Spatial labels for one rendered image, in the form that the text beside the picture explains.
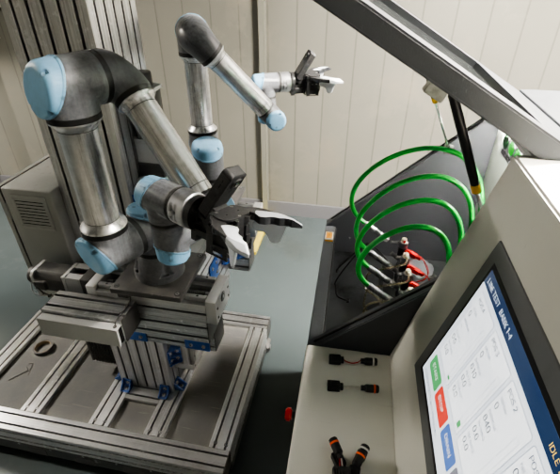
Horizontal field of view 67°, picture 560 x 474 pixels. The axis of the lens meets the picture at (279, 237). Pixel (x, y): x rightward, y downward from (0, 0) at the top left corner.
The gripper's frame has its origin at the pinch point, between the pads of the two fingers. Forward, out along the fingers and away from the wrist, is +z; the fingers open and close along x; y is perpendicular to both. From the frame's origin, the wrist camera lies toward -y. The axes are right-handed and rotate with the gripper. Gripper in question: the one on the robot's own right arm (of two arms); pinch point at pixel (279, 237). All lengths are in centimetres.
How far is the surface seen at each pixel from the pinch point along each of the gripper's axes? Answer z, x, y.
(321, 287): -17, -52, 44
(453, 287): 24.5, -27.9, 12.5
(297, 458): 10.2, 0.6, 48.2
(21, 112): -344, -110, 54
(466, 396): 34.3, -6.7, 18.3
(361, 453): 21.1, -5.6, 43.4
